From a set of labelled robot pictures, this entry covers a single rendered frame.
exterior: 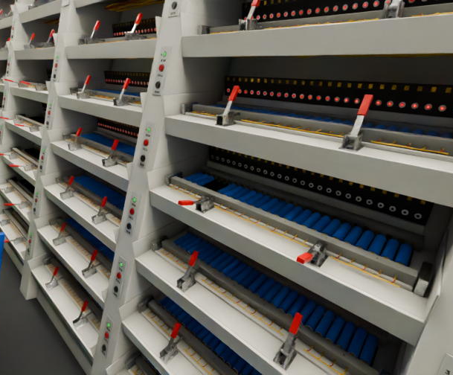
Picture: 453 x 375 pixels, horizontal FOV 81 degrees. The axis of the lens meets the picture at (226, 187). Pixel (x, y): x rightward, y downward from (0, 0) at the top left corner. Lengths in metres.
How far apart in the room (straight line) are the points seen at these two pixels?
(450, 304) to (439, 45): 0.34
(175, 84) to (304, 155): 0.40
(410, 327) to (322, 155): 0.27
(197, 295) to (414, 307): 0.42
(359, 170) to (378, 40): 0.19
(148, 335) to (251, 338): 0.34
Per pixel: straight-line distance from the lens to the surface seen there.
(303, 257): 0.42
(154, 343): 0.82
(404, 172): 0.44
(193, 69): 0.77
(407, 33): 0.50
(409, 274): 0.49
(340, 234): 0.54
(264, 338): 0.60
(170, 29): 0.79
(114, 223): 0.95
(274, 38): 0.57
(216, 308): 0.63
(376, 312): 0.47
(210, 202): 0.60
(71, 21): 1.37
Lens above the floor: 0.89
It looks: 8 degrees down
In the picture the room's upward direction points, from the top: 14 degrees clockwise
